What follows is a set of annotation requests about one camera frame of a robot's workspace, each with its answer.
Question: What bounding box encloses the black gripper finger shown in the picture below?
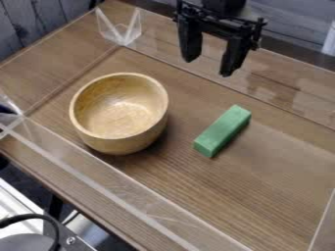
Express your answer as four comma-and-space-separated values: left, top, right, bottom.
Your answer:
220, 35, 252, 77
176, 16, 202, 63

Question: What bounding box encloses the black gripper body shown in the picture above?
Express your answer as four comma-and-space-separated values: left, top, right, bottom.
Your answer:
173, 0, 266, 50

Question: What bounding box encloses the green rectangular block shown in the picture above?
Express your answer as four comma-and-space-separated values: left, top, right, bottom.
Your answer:
193, 105, 250, 158

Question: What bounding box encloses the light wooden bowl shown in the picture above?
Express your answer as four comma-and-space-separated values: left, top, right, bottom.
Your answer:
68, 73, 168, 155

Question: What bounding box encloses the clear acrylic corner bracket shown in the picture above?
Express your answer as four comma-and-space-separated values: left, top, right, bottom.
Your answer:
96, 8, 142, 47

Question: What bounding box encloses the white post at right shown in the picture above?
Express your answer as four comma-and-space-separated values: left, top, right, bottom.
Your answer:
321, 20, 335, 56

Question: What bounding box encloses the clear acrylic front wall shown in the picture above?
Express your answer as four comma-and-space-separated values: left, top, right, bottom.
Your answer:
0, 96, 252, 251

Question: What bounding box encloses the grey metal bracket with screw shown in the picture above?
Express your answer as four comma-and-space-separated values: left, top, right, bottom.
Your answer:
45, 212, 97, 251

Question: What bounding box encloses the black cable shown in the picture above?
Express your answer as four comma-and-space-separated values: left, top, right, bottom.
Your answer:
0, 213, 62, 251

